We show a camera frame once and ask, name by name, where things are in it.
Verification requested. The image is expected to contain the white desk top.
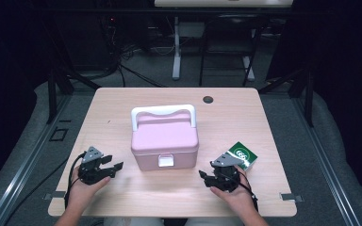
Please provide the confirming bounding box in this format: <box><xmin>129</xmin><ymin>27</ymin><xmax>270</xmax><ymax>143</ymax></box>
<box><xmin>154</xmin><ymin>0</ymin><xmax>294</xmax><ymax>8</ymax></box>

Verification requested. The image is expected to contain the black chair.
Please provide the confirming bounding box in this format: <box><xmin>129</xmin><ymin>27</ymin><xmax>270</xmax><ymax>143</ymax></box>
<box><xmin>198</xmin><ymin>13</ymin><xmax>263</xmax><ymax>88</ymax></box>

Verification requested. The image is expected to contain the tangle of floor cables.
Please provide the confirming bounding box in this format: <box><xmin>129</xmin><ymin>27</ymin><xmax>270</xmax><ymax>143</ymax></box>
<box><xmin>116</xmin><ymin>43</ymin><xmax>173</xmax><ymax>89</ymax></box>

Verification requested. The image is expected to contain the green carton box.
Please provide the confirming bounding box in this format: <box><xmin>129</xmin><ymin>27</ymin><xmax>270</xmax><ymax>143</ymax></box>
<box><xmin>226</xmin><ymin>141</ymin><xmax>259</xmax><ymax>172</ymax></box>

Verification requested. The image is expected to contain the right hand-held gripper cable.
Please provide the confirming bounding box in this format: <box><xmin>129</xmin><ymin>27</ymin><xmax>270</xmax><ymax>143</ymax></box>
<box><xmin>227</xmin><ymin>170</ymin><xmax>259</xmax><ymax>212</ymax></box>

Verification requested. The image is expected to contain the dark electronics box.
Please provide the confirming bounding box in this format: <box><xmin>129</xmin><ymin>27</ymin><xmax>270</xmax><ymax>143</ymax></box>
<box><xmin>100</xmin><ymin>13</ymin><xmax>121</xmax><ymax>67</ymax></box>

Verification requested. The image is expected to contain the left hand-held gripper cable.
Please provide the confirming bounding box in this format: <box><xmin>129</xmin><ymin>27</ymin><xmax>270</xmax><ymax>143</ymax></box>
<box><xmin>63</xmin><ymin>152</ymin><xmax>87</xmax><ymax>210</ymax></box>

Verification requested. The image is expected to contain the grey table bracket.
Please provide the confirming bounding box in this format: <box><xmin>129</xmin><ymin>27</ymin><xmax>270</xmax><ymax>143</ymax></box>
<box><xmin>279</xmin><ymin>192</ymin><xmax>304</xmax><ymax>202</ymax></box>
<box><xmin>42</xmin><ymin>191</ymin><xmax>67</xmax><ymax>201</ymax></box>

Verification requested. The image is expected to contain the white desk leg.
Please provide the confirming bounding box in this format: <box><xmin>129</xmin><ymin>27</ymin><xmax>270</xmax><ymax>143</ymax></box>
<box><xmin>172</xmin><ymin>16</ymin><xmax>182</xmax><ymax>81</ymax></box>
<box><xmin>242</xmin><ymin>56</ymin><xmax>255</xmax><ymax>82</ymax></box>

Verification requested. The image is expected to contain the black floor cable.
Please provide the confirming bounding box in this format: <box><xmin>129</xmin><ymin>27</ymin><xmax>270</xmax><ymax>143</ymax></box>
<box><xmin>4</xmin><ymin>158</ymin><xmax>70</xmax><ymax>226</ymax></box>

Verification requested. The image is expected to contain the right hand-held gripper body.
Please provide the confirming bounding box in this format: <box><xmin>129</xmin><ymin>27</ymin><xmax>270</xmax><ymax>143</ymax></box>
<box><xmin>210</xmin><ymin>153</ymin><xmax>244</xmax><ymax>193</ymax></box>

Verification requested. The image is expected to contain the pink storage box white handle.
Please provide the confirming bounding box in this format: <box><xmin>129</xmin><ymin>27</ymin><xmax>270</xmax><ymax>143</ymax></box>
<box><xmin>130</xmin><ymin>104</ymin><xmax>200</xmax><ymax>172</ymax></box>

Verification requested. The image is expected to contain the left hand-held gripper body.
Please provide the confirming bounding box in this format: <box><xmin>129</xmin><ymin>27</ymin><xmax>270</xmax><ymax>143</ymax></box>
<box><xmin>78</xmin><ymin>146</ymin><xmax>107</xmax><ymax>186</ymax></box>

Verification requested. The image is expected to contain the metal floor rail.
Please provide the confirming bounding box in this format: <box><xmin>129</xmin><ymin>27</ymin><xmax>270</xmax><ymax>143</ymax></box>
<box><xmin>0</xmin><ymin>93</ymin><xmax>74</xmax><ymax>226</ymax></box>
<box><xmin>291</xmin><ymin>93</ymin><xmax>362</xmax><ymax>226</ymax></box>

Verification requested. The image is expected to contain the person's right hand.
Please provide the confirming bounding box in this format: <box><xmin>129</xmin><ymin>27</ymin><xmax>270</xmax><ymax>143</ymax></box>
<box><xmin>209</xmin><ymin>165</ymin><xmax>258</xmax><ymax>215</ymax></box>

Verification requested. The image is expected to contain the person's left hand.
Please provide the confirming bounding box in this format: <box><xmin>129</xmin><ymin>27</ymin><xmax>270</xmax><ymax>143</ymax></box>
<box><xmin>66</xmin><ymin>176</ymin><xmax>111</xmax><ymax>210</ymax></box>

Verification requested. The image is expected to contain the hand-held gripper cable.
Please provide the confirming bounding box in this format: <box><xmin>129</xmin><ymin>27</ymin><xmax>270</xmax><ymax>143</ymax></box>
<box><xmin>227</xmin><ymin>170</ymin><xmax>259</xmax><ymax>212</ymax></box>
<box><xmin>63</xmin><ymin>152</ymin><xmax>87</xmax><ymax>210</ymax></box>

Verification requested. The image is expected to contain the black metal stand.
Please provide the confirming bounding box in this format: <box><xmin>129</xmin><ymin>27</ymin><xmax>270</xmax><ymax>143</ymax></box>
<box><xmin>45</xmin><ymin>65</ymin><xmax>102</xmax><ymax>125</ymax></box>
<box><xmin>258</xmin><ymin>67</ymin><xmax>315</xmax><ymax>128</ymax></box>

